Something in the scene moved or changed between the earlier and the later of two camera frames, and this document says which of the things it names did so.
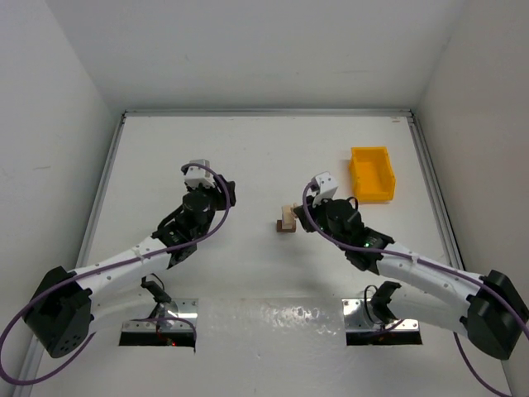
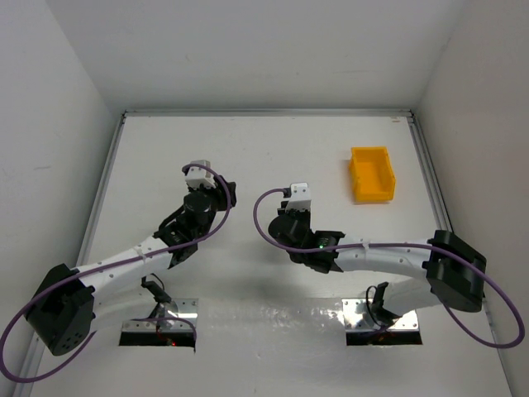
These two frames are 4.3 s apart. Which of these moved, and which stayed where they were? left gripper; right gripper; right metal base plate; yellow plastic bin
Moved: right gripper
Stayed: yellow plastic bin; left gripper; right metal base plate
